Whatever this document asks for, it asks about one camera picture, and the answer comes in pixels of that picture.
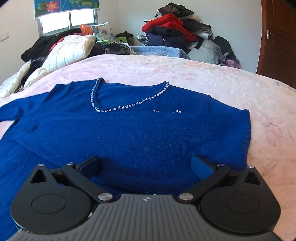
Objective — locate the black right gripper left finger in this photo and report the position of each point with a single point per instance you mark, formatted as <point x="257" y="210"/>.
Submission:
<point x="53" y="201"/>

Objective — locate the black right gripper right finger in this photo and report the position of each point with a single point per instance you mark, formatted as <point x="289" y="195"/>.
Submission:
<point x="234" y="201"/>

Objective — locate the blue beaded knit sweater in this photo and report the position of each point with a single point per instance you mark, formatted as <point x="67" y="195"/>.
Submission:
<point x="145" y="137"/>

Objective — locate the black clothes on bed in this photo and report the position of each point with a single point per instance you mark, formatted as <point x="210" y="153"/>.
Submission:
<point x="42" y="46"/>

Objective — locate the dark clothes pile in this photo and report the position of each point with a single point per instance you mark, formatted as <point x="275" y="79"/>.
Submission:
<point x="159" y="36"/>

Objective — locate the pink floral bed sheet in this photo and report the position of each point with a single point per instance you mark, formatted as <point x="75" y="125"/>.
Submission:
<point x="271" y="105"/>

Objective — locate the white text-print quilt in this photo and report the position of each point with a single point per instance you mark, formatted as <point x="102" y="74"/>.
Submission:
<point x="10" y="85"/>

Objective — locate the purple garment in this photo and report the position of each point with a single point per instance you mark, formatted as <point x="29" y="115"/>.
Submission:
<point x="234" y="63"/>

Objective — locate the brown wooden door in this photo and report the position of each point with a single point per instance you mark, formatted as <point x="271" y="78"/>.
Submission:
<point x="277" y="50"/>

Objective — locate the grey plastic bag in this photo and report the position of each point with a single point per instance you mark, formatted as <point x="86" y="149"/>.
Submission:
<point x="208" y="52"/>

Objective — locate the cream quilted puffer jacket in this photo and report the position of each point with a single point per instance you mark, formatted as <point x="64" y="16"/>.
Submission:
<point x="72" y="49"/>

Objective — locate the leopard print garment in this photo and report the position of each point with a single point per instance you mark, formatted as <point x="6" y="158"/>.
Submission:
<point x="117" y="48"/>

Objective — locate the light blue knit blanket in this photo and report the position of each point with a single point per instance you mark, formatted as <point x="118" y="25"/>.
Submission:
<point x="160" y="51"/>

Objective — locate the orange garment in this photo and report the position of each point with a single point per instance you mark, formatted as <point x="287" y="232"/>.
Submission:
<point x="86" y="30"/>

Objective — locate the floral pillow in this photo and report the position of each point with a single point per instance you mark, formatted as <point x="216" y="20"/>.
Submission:
<point x="103" y="32"/>

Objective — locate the window with lotus blind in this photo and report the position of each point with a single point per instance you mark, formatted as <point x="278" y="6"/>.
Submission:
<point x="55" y="16"/>

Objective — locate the red garment on pile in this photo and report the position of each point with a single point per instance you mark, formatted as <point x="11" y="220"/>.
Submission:
<point x="170" y="21"/>

